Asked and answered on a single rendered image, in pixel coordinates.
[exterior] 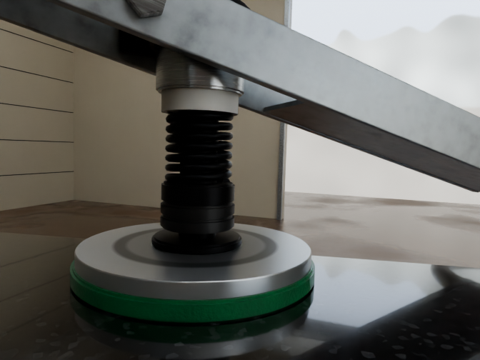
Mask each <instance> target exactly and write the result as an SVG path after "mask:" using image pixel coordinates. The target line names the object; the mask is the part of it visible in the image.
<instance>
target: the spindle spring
mask: <svg viewBox="0 0 480 360"><path fill-rule="evenodd" d="M167 113H168V114H169V115H168V116H167V117H166V122H167V123H169V125H168V126H166V131H167V132H168V133H170V134H169V135H167V136H166V138H165V139H166V141H167V142H169V143H171V144H169V145H167V146H166V147H165V149H166V151H167V152H171V153H177V154H167V155H166V156H165V159H166V160H167V161H168V162H179V163H180V161H218V163H203V164H167V165H166V166H165V169H166V170H167V171H218V172H217V173H207V174H176V173H171V174H166V176H165V179H166V180H167V181H183V182H190V181H221V182H230V181H229V179H228V178H229V177H231V176H232V172H231V171H229V170H228V169H230V168H231V167H232V163H231V162H230V161H228V160H227V159H230V158H231V157H232V153H231V152H230V151H224V150H228V149H231V148H232V146H233V144H232V143H231V142H228V141H219V142H215V143H183V144H180V141H216V140H231V139H232V138H233V134H232V133H229V132H219V133H182V134H181V131H208V130H220V131H228V130H232V129H233V124H231V123H227V122H186V123H181V121H185V120H219V121H231V120H232V119H233V118H234V116H233V115H232V114H229V113H223V112H185V113H177V114H176V113H174V112H172V111H168V112H167ZM180 151H218V153H197V154H180Z"/></svg>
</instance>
